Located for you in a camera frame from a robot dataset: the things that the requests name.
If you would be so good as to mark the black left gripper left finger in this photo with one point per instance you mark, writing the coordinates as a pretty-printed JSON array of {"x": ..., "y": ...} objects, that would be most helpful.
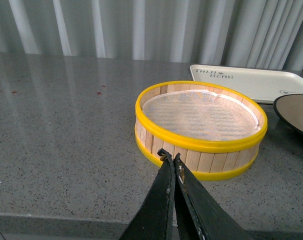
[{"x": 154, "y": 220}]

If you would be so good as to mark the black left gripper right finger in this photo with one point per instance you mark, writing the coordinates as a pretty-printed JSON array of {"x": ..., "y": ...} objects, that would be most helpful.
[{"x": 199, "y": 216}]

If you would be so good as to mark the tan plate with black rim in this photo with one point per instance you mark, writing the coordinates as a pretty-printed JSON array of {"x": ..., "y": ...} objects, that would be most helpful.
[{"x": 289, "y": 109}]

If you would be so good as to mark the cream bear tray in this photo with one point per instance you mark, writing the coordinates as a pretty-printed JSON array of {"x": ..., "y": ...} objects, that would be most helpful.
[{"x": 262, "y": 86}]

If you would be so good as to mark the yellow rimmed bamboo steamer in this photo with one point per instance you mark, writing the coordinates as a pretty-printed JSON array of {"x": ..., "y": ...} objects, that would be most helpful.
[{"x": 208, "y": 160}]

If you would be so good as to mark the white steamer liner cloth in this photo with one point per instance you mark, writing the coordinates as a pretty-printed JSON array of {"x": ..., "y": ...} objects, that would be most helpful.
[{"x": 201, "y": 114}]

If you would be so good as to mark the grey pleated curtain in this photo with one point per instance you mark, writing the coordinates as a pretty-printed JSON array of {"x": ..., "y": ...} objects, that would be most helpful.
[{"x": 263, "y": 34}]

